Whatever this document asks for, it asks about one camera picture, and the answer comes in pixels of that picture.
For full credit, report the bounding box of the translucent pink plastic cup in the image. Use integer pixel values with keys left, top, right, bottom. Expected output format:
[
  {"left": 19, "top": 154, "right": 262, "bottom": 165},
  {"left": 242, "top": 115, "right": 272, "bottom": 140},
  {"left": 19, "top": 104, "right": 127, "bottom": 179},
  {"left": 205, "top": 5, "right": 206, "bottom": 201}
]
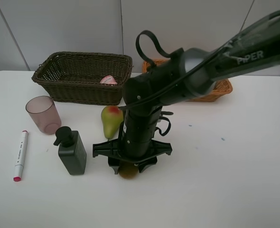
[{"left": 25, "top": 95, "right": 61, "bottom": 135}]

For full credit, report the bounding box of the white red-capped marker pen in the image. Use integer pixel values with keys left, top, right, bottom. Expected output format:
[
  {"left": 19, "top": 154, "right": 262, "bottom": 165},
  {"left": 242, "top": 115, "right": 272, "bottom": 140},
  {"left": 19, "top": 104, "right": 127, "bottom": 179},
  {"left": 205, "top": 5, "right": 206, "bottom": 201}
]
[{"left": 13, "top": 130, "right": 29, "bottom": 182}]

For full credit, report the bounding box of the dark brown wicker basket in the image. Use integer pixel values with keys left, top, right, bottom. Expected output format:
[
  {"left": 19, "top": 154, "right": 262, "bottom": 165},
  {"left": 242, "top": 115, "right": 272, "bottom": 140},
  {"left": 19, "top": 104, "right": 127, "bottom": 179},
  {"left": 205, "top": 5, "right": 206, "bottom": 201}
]
[{"left": 32, "top": 51, "right": 133, "bottom": 105}]

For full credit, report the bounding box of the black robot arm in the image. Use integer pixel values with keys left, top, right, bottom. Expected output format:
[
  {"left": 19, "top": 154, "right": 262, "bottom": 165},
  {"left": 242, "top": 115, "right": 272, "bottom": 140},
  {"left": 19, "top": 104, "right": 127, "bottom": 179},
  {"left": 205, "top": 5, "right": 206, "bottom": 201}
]
[{"left": 92, "top": 10, "right": 280, "bottom": 172}]

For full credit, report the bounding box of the orange wicker basket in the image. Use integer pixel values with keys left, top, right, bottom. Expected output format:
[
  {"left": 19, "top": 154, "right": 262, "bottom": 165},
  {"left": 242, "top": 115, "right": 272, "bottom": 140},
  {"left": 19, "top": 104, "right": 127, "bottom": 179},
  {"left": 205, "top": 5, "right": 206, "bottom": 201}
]
[{"left": 142, "top": 59, "right": 233, "bottom": 102}]

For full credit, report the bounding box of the pink white-capped bottle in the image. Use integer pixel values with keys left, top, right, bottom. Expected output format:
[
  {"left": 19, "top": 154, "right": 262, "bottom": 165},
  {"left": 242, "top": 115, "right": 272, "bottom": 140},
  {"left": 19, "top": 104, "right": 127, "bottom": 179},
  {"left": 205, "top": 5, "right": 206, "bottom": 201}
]
[{"left": 100, "top": 75, "right": 117, "bottom": 85}]

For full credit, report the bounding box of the green red pear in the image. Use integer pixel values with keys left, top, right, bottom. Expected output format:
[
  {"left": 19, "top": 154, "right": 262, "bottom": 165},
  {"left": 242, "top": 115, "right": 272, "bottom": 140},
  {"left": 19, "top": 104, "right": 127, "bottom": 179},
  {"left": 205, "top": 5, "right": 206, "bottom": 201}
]
[{"left": 101, "top": 105, "right": 123, "bottom": 140}]

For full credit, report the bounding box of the dark green pump bottle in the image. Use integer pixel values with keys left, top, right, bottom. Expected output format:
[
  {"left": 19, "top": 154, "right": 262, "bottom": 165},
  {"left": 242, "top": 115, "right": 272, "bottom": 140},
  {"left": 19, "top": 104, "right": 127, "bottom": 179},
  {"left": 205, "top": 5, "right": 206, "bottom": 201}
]
[{"left": 53, "top": 126, "right": 87, "bottom": 175}]

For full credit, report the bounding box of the brown kiwi fruit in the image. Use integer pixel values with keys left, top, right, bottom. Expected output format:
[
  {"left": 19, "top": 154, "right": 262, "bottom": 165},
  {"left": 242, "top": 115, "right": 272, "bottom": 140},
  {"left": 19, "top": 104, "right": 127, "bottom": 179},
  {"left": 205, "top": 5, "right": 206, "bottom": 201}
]
[{"left": 118, "top": 162, "right": 138, "bottom": 180}]

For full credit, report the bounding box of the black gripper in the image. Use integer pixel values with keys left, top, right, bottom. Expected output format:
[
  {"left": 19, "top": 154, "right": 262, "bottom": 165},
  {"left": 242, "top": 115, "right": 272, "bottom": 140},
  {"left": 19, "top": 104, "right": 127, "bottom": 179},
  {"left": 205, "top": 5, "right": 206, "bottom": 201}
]
[{"left": 93, "top": 107, "right": 173, "bottom": 175}]

